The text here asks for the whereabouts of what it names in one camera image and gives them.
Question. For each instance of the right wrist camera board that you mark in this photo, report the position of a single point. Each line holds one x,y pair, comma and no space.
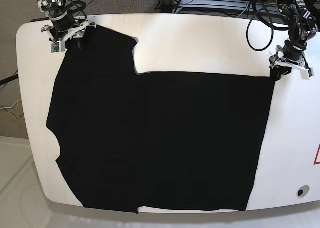
58,47

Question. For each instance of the black T-shirt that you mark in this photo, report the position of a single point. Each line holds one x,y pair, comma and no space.
172,146

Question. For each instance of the red warning sticker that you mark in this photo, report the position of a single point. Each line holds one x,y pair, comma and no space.
316,160

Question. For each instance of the aluminium frame rail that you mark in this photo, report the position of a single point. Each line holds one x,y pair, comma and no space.
232,5

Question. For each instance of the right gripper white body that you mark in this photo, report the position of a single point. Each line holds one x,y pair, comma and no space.
76,31

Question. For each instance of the table cable grommet hole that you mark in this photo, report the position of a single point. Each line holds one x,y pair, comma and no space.
303,191

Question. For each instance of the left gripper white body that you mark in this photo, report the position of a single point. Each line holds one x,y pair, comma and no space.
283,57

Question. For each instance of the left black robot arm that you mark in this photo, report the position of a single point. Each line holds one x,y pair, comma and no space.
300,29

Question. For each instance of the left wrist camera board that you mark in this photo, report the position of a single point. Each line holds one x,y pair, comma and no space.
307,73

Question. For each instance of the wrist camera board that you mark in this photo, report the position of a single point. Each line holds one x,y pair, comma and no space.
307,73
58,47

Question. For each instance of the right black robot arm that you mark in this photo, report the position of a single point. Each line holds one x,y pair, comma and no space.
57,8

